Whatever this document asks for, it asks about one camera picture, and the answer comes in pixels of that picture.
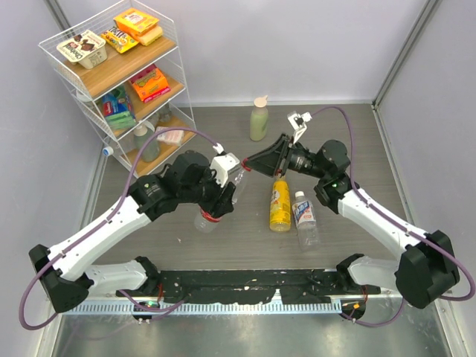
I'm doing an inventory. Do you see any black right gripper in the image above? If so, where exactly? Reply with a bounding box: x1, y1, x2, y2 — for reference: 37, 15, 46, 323
244, 133, 328, 180

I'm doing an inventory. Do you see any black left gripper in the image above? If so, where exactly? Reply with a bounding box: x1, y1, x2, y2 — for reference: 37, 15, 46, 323
180, 164, 237, 218

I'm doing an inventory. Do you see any clear bottle red label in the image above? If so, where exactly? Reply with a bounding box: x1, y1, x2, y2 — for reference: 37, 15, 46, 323
194, 161, 250, 233

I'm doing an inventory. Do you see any yellow juice bottle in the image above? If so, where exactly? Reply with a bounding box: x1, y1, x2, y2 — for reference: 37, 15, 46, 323
269, 176, 291, 233

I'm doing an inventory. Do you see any red bottle cap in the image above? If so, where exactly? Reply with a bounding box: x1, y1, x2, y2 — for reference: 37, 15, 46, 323
241, 161, 251, 171

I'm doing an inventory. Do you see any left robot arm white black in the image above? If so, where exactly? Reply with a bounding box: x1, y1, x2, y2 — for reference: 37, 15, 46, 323
29, 151, 240, 313

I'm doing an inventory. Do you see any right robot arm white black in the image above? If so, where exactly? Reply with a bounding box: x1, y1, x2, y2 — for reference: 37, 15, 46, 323
244, 134, 460, 309

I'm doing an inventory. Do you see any green lotion bottle beige cap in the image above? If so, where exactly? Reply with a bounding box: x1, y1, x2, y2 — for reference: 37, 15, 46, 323
250, 95, 268, 141

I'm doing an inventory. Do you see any clear bottle blue white label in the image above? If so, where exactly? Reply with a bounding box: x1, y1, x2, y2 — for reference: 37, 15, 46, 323
292, 191, 321, 251

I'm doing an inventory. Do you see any clear bottle white cap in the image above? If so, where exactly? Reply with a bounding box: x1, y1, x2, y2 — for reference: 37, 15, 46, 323
102, 146, 114, 157

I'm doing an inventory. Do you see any pink white small packet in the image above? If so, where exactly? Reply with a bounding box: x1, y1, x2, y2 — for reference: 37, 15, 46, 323
156, 130, 184, 147

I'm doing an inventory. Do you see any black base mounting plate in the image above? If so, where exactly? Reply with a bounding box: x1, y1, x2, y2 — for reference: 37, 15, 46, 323
126, 269, 381, 305

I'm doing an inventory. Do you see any orange pink candy box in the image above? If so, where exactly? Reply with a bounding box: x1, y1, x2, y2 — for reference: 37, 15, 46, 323
129, 64, 171, 103

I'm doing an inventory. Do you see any blue green sponge pack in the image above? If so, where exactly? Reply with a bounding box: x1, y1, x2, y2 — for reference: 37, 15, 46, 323
101, 85, 136, 131

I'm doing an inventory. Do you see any yellow sponge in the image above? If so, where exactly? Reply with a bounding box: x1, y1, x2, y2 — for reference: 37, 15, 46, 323
137, 26, 163, 46

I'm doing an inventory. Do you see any yellow candy bag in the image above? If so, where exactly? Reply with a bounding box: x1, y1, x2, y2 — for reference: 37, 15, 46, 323
100, 26, 138, 54

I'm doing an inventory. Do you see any orange cracker box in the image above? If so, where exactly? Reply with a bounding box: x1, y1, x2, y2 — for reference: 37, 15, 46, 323
114, 8, 159, 36

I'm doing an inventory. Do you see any white chocolate pudding cup pack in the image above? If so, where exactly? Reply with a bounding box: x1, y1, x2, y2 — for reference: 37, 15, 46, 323
57, 30, 107, 69

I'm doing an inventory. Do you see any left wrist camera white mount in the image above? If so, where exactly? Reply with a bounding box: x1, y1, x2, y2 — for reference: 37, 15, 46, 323
210, 143, 241, 187

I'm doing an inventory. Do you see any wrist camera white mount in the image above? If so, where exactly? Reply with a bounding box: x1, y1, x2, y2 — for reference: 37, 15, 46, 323
287, 112, 312, 144
210, 143, 241, 187

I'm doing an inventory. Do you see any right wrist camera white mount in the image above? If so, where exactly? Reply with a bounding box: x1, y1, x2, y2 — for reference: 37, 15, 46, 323
287, 112, 312, 144

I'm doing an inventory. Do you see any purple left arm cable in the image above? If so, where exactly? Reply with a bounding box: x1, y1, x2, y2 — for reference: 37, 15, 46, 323
18, 126, 224, 331

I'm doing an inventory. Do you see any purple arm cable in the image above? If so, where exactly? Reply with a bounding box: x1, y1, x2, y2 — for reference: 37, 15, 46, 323
18, 126, 224, 331
310, 106, 476, 328

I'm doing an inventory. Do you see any white slotted cable duct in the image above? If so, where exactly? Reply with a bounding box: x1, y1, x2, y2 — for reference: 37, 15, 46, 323
64, 299, 342, 316

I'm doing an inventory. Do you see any white wire shelf rack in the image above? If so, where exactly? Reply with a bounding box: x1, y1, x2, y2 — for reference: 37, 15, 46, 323
39, 1, 196, 177

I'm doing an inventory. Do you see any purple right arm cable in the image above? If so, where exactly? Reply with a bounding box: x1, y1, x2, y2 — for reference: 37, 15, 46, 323
310, 106, 476, 328

